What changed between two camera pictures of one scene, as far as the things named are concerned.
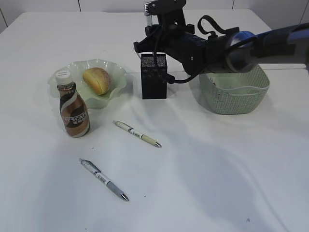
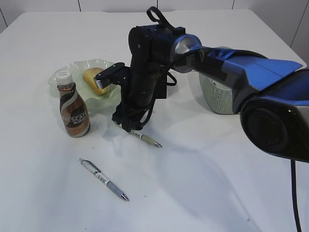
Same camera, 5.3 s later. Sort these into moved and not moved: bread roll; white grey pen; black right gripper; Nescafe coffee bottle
Moved: black right gripper
Not moved: white grey pen; Nescafe coffee bottle; bread roll
